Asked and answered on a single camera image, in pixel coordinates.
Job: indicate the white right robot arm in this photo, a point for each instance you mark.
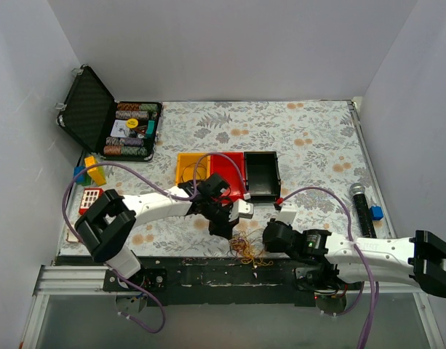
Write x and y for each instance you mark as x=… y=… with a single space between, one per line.
x=418 y=261

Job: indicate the black microphone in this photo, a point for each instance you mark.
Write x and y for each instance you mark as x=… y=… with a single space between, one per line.
x=357 y=193

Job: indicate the floral table mat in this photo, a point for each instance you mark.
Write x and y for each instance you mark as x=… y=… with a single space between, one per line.
x=317 y=144

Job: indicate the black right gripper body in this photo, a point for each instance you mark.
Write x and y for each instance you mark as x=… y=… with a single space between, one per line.
x=275 y=238

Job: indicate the red plastic bin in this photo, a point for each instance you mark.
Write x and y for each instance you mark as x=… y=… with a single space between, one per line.
x=231 y=169

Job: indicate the yellow plastic bin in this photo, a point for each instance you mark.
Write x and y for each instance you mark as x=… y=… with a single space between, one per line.
x=190 y=164

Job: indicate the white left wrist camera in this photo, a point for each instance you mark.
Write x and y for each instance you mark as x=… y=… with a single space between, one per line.
x=242 y=209

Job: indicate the red white toy block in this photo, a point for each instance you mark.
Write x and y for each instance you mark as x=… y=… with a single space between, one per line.
x=89 y=196

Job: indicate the black plastic bin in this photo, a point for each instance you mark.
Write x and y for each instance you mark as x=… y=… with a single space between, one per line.
x=263 y=181

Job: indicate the aluminium frame rail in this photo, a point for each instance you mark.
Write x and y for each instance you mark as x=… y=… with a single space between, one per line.
x=64 y=299

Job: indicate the yellow toy brick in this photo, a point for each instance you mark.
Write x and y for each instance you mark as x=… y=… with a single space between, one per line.
x=95 y=172

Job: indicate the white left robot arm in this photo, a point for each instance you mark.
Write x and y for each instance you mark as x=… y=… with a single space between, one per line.
x=106 y=225

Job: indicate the yellow round chip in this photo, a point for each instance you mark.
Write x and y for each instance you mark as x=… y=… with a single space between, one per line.
x=132 y=123

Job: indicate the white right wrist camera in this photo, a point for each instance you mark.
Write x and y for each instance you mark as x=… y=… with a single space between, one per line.
x=287 y=214

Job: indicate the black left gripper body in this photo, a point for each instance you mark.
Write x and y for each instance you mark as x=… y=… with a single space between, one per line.
x=220 y=221

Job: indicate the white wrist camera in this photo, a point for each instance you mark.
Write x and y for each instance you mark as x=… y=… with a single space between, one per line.
x=242 y=209
x=287 y=214

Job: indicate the black poker chip case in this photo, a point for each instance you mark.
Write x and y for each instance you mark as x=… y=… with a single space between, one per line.
x=97 y=121

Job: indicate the blue toy brick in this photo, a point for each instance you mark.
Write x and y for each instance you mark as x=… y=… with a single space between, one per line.
x=79 y=175

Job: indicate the blue toy block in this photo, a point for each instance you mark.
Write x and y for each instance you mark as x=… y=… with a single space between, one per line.
x=376 y=213

